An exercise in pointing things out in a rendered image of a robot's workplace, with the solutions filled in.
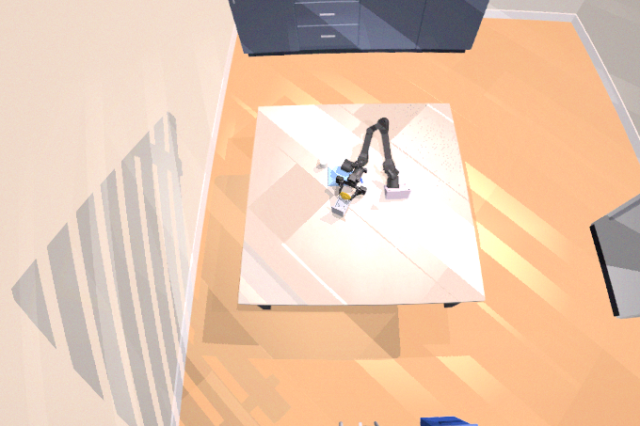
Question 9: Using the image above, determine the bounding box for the white dish rack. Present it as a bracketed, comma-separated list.
[331, 196, 352, 217]

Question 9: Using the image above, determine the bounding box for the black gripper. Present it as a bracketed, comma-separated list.
[336, 172, 367, 200]

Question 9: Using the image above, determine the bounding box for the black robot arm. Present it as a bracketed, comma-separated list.
[341, 118, 399, 188]

